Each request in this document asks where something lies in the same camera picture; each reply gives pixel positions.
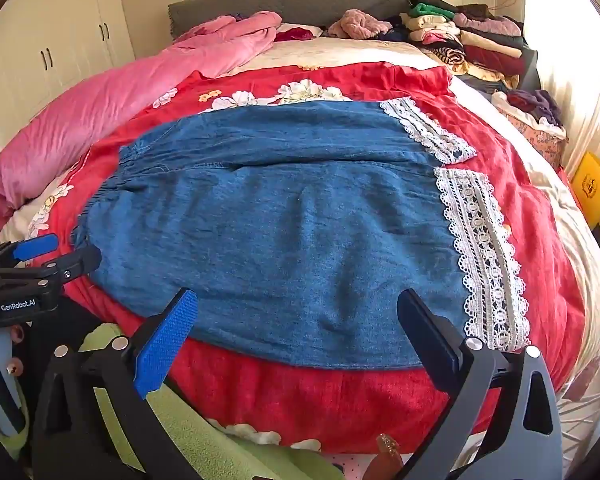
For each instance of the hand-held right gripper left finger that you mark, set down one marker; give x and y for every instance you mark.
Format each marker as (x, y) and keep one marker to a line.
(165, 345)

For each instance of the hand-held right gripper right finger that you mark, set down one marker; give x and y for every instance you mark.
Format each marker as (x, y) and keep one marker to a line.
(430, 340)

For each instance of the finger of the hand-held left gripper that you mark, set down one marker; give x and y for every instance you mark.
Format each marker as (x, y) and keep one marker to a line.
(37, 247)
(75, 262)

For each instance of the blue denim pants lace trim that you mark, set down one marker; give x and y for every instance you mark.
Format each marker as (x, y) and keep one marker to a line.
(280, 235)

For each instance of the person's left hand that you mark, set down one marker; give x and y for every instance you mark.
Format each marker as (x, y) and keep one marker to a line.
(15, 332)

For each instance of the green fleece garment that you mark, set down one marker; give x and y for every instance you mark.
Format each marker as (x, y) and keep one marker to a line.
(190, 430)

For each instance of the red floral blanket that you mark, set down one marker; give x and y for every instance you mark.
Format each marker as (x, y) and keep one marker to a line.
(330, 400)

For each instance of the brown glittery strip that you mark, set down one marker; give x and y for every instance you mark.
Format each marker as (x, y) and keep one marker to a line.
(387, 457)

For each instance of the pink quilt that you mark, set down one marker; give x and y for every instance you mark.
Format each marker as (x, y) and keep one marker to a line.
(105, 95)

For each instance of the white slatted rack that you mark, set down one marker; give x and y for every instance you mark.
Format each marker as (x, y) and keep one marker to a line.
(580, 415)

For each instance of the yellow bag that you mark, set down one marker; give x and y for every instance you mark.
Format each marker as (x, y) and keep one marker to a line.
(592, 185)

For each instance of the cream wardrobe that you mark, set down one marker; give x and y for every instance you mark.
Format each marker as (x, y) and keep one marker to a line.
(55, 20)

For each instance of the floral storage box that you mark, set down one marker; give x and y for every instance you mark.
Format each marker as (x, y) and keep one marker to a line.
(540, 140)

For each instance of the purple clothes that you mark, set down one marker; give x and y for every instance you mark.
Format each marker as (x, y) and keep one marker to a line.
(535, 102)

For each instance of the pile of folded clothes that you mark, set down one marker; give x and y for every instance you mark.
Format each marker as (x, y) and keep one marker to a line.
(480, 45)

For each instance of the dark red garment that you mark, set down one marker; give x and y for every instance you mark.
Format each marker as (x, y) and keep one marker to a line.
(294, 35)

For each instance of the pink fuzzy garment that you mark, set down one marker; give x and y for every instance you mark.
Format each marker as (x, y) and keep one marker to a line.
(357, 25)

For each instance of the grey bed headboard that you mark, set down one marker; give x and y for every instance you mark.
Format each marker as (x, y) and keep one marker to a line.
(305, 0)

